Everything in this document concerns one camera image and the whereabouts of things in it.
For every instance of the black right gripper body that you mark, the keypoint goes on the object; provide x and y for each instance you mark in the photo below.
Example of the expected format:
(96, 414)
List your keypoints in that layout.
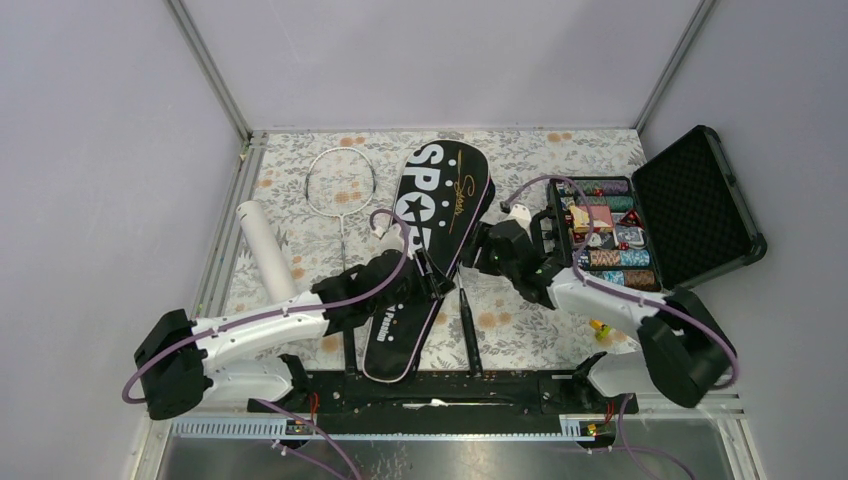
(488, 260)

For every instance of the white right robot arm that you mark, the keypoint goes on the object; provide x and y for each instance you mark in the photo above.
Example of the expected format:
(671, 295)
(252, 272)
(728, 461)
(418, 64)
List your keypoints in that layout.
(683, 353)

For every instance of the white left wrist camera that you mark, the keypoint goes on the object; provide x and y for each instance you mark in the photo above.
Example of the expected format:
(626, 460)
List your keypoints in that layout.
(391, 237)

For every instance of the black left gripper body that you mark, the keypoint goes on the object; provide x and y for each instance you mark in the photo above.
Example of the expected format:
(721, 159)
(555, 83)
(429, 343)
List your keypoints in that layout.
(421, 287)

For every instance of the white shuttlecock tube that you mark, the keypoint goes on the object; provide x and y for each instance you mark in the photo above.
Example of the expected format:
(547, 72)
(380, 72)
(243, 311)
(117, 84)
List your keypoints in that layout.
(272, 265)

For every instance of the yellow purple small block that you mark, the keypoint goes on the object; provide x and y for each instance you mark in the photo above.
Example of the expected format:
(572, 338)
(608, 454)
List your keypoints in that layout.
(601, 330)

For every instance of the floral table mat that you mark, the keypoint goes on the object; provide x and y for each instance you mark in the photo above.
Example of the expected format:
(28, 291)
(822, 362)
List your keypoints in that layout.
(511, 333)

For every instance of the white racket black handle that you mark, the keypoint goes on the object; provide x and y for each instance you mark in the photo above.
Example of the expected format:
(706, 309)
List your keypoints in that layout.
(340, 182)

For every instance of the black poker chip case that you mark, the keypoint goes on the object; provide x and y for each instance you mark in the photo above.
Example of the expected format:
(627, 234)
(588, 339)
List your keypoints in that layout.
(680, 220)

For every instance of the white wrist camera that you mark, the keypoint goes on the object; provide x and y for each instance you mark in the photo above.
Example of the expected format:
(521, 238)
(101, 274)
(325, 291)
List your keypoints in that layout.
(517, 213)
(391, 237)

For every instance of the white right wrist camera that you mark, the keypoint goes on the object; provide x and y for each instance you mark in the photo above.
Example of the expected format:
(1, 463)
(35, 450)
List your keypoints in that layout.
(517, 213)

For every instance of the black racket cover bag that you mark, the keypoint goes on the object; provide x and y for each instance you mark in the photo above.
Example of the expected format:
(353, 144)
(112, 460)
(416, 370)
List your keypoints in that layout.
(444, 189)

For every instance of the red playing card box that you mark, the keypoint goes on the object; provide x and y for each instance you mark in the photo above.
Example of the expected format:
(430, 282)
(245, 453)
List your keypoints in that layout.
(598, 216)

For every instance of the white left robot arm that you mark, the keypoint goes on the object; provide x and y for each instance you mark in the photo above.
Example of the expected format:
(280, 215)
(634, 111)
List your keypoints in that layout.
(183, 362)

